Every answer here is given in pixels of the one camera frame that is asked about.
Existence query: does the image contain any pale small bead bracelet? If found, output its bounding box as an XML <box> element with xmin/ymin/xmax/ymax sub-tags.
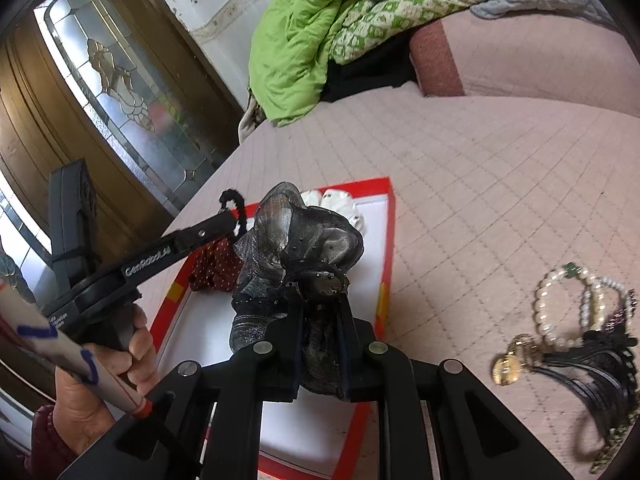
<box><xmin>580</xmin><ymin>276</ymin><xmax>633</xmax><ymax>333</ymax></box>

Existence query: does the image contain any beige floral cloth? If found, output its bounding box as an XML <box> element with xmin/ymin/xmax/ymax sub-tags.
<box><xmin>237</xmin><ymin>87</ymin><xmax>263</xmax><ymax>143</ymax></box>

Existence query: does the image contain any gold black striped hair tie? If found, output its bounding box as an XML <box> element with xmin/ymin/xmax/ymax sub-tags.
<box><xmin>587</xmin><ymin>405</ymin><xmax>636</xmax><ymax>475</ymax></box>

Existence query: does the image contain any white dotted scrunchie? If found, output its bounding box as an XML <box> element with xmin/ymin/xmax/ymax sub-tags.
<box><xmin>300</xmin><ymin>187</ymin><xmax>368</xmax><ymax>236</ymax></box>

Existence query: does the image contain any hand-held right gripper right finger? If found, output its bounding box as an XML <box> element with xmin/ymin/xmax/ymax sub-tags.
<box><xmin>339</xmin><ymin>304</ymin><xmax>573</xmax><ymax>480</ymax></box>

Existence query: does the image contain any grey organza scrunchie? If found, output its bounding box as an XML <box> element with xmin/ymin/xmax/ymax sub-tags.
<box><xmin>229</xmin><ymin>181</ymin><xmax>365</xmax><ymax>402</ymax></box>

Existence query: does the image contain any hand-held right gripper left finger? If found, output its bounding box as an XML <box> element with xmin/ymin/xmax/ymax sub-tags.
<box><xmin>57</xmin><ymin>307</ymin><xmax>302</xmax><ymax>480</ymax></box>

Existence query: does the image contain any purple beaded hair accessory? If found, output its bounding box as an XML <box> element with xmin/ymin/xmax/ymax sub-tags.
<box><xmin>602</xmin><ymin>295</ymin><xmax>640</xmax><ymax>333</ymax></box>

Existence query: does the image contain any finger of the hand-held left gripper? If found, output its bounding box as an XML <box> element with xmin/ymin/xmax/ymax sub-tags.
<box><xmin>121</xmin><ymin>213</ymin><xmax>241</xmax><ymax>287</ymax></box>

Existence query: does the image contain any green quilt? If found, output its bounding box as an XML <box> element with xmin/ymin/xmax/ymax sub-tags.
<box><xmin>248</xmin><ymin>0</ymin><xmax>506</xmax><ymax>126</ymax></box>

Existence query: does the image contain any black comb hair clip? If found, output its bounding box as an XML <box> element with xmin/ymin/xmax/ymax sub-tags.
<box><xmin>540</xmin><ymin>327</ymin><xmax>638</xmax><ymax>441</ymax></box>

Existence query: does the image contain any red polka dot hair bow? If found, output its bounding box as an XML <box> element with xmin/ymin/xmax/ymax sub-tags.
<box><xmin>189</xmin><ymin>188</ymin><xmax>248</xmax><ymax>295</ymax></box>

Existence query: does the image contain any red-rimmed white tray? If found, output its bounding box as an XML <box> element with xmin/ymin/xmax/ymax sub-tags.
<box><xmin>150</xmin><ymin>176</ymin><xmax>397</xmax><ymax>480</ymax></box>

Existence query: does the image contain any pearl bracelet with green bead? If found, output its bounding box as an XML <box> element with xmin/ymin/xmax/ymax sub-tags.
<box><xmin>535</xmin><ymin>262</ymin><xmax>601</xmax><ymax>351</ymax></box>

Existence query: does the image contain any person's left hand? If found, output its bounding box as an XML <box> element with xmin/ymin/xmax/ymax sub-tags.
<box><xmin>52</xmin><ymin>306</ymin><xmax>162</xmax><ymax>457</ymax></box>

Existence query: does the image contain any black cloth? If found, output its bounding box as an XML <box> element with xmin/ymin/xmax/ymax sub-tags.
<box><xmin>320</xmin><ymin>35</ymin><xmax>418</xmax><ymax>103</ymax></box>

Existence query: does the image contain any pink quilted pillow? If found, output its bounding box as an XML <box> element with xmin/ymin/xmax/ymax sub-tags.
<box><xmin>410</xmin><ymin>12</ymin><xmax>640</xmax><ymax>113</ymax></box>

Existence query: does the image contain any wooden door with leaded glass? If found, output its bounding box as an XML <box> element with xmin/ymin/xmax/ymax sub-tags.
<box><xmin>0</xmin><ymin>0</ymin><xmax>246</xmax><ymax>261</ymax></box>

